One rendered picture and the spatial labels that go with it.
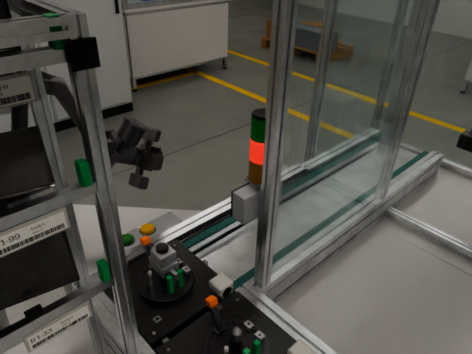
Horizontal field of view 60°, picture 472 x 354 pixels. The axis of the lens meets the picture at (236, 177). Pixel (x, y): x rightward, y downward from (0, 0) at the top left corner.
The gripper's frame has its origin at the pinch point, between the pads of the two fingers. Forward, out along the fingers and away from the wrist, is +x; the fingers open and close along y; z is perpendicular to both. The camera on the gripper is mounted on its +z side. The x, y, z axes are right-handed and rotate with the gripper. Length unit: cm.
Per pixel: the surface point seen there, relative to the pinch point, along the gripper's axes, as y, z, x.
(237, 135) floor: 25, -109, 236
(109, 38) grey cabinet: 81, -226, 164
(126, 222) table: -23.8, -9.7, 5.3
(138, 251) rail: -25.0, 12.4, -11.8
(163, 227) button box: -18.5, 11.6, -2.6
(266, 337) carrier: -29, 56, -16
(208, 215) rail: -12.7, 19.4, 7.9
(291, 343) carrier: -28, 61, -14
